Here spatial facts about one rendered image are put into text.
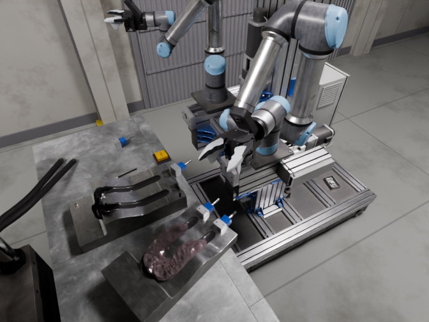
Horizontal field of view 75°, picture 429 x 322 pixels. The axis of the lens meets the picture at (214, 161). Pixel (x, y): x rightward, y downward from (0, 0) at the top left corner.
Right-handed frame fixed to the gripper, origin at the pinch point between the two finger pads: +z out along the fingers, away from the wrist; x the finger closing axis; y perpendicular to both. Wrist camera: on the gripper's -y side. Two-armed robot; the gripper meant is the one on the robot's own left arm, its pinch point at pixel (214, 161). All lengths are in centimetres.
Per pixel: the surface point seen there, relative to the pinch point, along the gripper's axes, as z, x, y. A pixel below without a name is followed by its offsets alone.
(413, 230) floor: -149, -63, 156
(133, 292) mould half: 27, 23, 52
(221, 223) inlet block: -17, 17, 56
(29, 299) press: 51, 61, 59
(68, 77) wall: -79, 251, 55
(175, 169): -31, 57, 53
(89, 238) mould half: 22, 59, 52
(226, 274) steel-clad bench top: -3, 5, 66
